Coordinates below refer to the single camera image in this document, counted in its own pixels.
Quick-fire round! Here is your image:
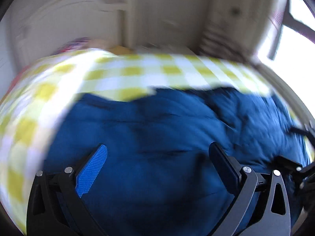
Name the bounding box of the blue quilted puffer jacket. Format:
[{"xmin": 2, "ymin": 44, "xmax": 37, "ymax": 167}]
[{"xmin": 44, "ymin": 88, "xmax": 310, "ymax": 235}]

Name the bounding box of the yellow checkered quilt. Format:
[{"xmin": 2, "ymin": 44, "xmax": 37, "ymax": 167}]
[{"xmin": 0, "ymin": 47, "xmax": 315, "ymax": 234}]

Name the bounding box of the dark framed window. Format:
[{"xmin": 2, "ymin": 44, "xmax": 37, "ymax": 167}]
[{"xmin": 268, "ymin": 0, "xmax": 314, "ymax": 60}]

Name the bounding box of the colourful patterned cushion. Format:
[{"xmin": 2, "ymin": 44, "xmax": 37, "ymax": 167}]
[{"xmin": 52, "ymin": 37, "xmax": 91, "ymax": 55}]

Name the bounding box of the orange floral bed sheet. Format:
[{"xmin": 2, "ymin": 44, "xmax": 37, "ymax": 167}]
[{"xmin": 108, "ymin": 45, "xmax": 134, "ymax": 55}]

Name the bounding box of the patterned beige curtain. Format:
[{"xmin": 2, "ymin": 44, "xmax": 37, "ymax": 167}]
[{"xmin": 199, "ymin": 0, "xmax": 287, "ymax": 63}]

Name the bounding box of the white wooden headboard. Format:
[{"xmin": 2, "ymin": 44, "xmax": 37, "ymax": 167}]
[{"xmin": 17, "ymin": 0, "xmax": 136, "ymax": 66}]

